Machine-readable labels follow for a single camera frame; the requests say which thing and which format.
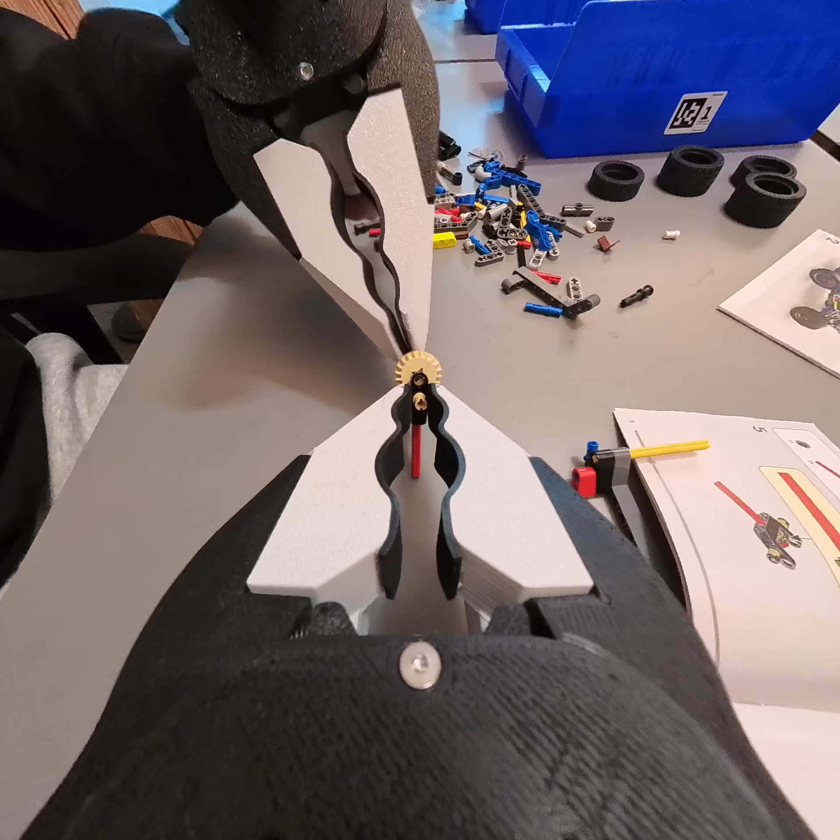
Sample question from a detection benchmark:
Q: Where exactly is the pile of small toy pieces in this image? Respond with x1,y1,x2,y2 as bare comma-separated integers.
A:
354,130,602,323

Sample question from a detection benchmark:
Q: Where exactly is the blue storage bin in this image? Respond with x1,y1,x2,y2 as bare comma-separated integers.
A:
463,0,526,35

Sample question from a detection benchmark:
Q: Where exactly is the gear and axle toy assembly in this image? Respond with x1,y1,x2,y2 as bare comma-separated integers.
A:
394,350,443,480

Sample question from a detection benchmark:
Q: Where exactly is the person's left forearm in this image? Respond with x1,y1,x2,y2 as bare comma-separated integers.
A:
0,5,238,252

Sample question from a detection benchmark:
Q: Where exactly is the person's black clothing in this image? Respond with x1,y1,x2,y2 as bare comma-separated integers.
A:
0,327,55,586

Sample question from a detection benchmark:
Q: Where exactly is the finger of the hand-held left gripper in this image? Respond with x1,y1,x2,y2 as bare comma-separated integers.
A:
346,87,435,357
251,112,412,360

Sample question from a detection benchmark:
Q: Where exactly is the light grey garment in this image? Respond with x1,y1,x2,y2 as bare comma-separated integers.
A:
25,331,130,501

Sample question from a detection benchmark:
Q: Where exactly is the yellow axle toy subassembly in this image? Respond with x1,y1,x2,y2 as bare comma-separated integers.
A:
570,439,711,498

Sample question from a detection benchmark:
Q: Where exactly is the closed instruction booklet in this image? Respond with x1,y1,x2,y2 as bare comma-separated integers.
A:
717,229,840,381

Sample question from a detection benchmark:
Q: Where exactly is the black rubber tyre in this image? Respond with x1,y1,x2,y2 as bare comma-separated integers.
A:
730,155,799,185
656,145,726,198
724,171,807,229
587,160,646,202

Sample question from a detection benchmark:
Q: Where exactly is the open instruction booklet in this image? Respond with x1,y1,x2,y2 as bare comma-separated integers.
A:
612,407,840,840

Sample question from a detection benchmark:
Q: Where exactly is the long black toy axle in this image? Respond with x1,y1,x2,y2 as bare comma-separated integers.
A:
612,486,652,547

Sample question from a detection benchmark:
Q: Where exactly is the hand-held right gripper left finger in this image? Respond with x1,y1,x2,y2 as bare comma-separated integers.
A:
246,384,404,614

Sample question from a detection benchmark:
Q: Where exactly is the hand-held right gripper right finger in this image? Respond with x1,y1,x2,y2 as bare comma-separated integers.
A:
436,384,597,618

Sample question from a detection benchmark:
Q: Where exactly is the blue bin with tag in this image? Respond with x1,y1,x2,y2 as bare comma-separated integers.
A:
494,0,840,160

